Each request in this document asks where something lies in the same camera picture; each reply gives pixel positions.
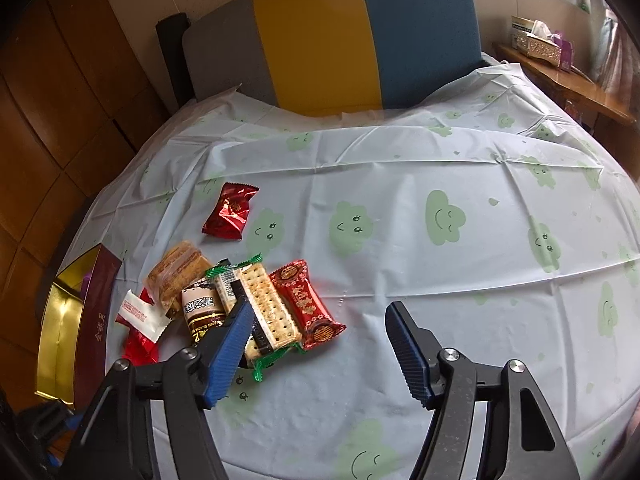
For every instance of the grey yellow blue sofa backrest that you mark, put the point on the grey yellow blue sofa backrest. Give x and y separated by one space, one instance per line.
310 45

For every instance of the brown cake packet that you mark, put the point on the brown cake packet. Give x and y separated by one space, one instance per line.
175 270

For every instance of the red patterned snack packet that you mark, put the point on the red patterned snack packet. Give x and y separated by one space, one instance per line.
302 300

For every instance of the wooden side table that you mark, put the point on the wooden side table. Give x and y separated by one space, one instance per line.
575 90

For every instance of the small purple box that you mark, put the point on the small purple box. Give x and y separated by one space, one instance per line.
566 55

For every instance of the gold tin box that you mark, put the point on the gold tin box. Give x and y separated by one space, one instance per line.
60 330

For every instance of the dark red candy packet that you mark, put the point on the dark red candy packet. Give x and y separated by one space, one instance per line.
230 212

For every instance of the green-edged cracker packet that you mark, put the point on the green-edged cracker packet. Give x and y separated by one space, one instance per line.
265 305

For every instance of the tissue box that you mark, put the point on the tissue box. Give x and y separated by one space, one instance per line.
537 45

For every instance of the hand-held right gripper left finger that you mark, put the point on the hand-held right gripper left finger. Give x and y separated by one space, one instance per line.
230 355

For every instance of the brown chocolate snack packet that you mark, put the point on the brown chocolate snack packet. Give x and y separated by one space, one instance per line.
200 310

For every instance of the blue and black object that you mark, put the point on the blue and black object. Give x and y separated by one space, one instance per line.
50 425

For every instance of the shiny red wrapper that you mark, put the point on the shiny red wrapper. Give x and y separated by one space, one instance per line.
137 351

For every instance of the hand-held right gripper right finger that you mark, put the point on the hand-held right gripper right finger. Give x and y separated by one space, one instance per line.
410 355

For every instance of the white sachet with red print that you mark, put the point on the white sachet with red print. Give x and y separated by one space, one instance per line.
140 316

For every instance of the cloud print plastic tablecloth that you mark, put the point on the cloud print plastic tablecloth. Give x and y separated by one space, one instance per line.
400 260

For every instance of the pale curtain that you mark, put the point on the pale curtain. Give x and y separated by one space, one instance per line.
615 60

